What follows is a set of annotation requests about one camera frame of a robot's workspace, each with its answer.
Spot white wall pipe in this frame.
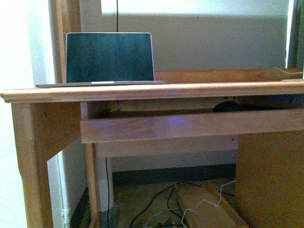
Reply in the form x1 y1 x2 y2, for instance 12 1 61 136
57 151 70 228

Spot white charger cable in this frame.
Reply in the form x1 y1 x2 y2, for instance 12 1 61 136
180 180 237 227

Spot wooden sliding keyboard tray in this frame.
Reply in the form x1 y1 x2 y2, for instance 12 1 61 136
80 109 304 143

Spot black power cable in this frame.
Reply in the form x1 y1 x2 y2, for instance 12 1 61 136
130 178 236 225

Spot wooden wheeled floor stand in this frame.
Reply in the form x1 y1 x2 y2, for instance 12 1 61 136
176 181 248 228

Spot silver open laptop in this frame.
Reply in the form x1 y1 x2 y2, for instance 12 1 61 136
36 32 165 88

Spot wooden computer desk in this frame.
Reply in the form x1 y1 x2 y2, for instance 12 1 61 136
1 69 304 228

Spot white cable on desk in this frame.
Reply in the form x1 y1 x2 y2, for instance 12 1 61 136
272 66 303 75

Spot black computer mouse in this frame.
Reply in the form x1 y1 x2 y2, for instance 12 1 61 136
213 101 242 112

